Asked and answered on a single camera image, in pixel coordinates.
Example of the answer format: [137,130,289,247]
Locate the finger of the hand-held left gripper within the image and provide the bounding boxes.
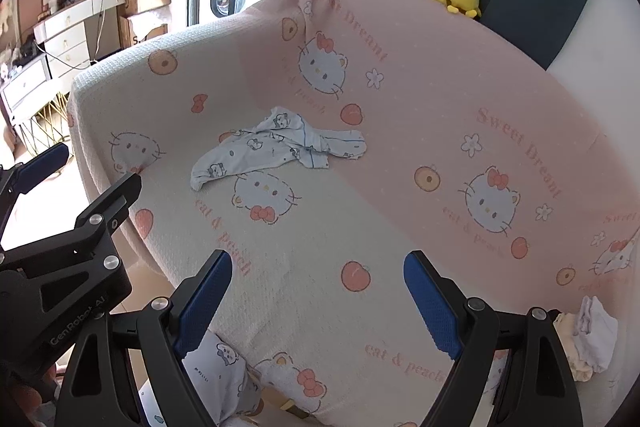
[0,174,142,280]
[0,143,69,248]

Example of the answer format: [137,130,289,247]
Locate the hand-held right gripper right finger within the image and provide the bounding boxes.
[402,249,583,427]

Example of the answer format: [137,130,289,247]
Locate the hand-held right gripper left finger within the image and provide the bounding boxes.
[55,249,233,427]

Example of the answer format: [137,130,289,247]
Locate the light blue printed pants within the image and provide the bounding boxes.
[190,106,369,192]

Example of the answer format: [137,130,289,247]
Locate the person's white printed clothing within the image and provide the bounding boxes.
[140,329,263,427]

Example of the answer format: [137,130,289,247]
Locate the white drawer cabinet gold legs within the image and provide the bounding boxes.
[0,54,73,158]

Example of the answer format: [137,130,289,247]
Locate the white dresser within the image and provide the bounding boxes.
[32,0,128,80]

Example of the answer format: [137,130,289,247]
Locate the cream ruffled folded cloth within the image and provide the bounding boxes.
[552,312,596,383]

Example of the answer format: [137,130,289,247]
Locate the pink cat printed blanket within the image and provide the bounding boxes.
[67,0,640,427]

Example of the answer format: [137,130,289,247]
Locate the small cardboard box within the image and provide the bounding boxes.
[118,14,168,52]

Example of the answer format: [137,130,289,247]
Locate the white folded cloth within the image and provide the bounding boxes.
[572,296,620,373]

